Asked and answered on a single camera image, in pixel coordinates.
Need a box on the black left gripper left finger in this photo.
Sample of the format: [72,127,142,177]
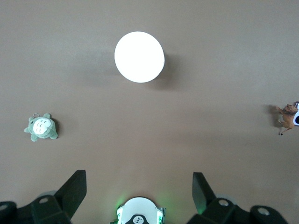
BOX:
[0,169,87,224]

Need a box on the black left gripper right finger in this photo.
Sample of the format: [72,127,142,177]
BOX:
[186,172,289,224]

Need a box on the brown lion statue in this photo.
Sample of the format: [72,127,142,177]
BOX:
[273,104,298,136]

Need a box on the grey green Totoro plush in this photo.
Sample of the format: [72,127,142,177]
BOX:
[24,112,59,142]

